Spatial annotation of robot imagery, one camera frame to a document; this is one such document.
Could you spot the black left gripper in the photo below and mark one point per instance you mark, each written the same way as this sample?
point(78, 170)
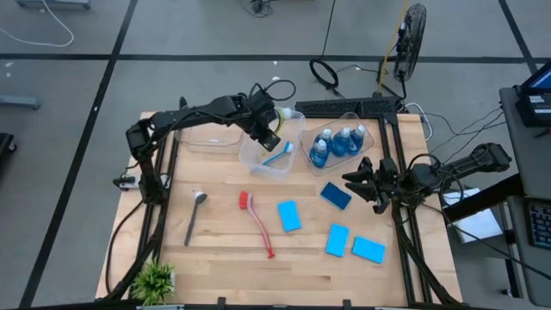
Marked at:
point(260, 112)

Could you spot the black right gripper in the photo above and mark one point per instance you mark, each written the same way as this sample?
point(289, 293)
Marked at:
point(394, 183)

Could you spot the blue dish brush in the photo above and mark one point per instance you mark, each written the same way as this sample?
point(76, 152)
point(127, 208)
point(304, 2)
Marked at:
point(289, 147)

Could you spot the green dish brush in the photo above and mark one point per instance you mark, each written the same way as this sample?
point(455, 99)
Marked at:
point(285, 113)

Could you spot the red dish brush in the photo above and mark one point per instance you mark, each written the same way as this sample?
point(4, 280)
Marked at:
point(245, 201)

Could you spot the light blue sponge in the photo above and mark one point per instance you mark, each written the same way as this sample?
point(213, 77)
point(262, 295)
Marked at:
point(337, 240)
point(289, 216)
point(368, 249)

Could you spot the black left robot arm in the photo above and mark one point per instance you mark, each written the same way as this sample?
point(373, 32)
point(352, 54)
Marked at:
point(189, 116)

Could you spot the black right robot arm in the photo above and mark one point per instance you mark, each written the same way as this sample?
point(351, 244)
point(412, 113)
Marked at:
point(473, 163)

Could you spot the clear rectangular plastic tub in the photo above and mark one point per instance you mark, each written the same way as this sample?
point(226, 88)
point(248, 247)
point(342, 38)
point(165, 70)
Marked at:
point(251, 155)

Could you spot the dark blue scrub sponge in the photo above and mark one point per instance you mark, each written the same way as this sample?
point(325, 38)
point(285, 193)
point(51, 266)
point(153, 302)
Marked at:
point(336, 196)

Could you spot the clear rounded plastic bin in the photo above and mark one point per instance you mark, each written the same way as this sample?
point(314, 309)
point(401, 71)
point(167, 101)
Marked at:
point(307, 144)
point(206, 138)

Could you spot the black metal bar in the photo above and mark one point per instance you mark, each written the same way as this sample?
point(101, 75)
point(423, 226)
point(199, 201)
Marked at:
point(482, 198)

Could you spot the white paper sheet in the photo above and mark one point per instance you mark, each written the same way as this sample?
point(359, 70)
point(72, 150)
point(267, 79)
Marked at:
point(478, 228)

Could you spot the black floor fan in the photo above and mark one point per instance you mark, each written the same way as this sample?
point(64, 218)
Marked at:
point(411, 43)

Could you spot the silver table clamp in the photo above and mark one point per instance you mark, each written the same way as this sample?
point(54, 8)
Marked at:
point(127, 184)

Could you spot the grey equipment cart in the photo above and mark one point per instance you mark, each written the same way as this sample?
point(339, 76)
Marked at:
point(529, 163)

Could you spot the black keyboard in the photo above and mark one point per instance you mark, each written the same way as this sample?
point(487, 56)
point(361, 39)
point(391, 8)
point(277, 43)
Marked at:
point(542, 224)

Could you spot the small green potted plant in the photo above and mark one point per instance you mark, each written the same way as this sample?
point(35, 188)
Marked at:
point(152, 282)

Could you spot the black laptop computer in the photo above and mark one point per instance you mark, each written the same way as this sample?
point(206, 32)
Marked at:
point(538, 109)

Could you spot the grey metal floor base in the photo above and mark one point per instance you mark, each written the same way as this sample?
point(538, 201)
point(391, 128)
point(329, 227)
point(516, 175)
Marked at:
point(51, 3)
point(19, 102)

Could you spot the black chair base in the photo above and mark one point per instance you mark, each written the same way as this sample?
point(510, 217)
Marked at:
point(5, 144)

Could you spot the black aluminium table frame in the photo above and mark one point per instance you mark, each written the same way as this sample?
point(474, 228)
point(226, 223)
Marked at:
point(383, 138)

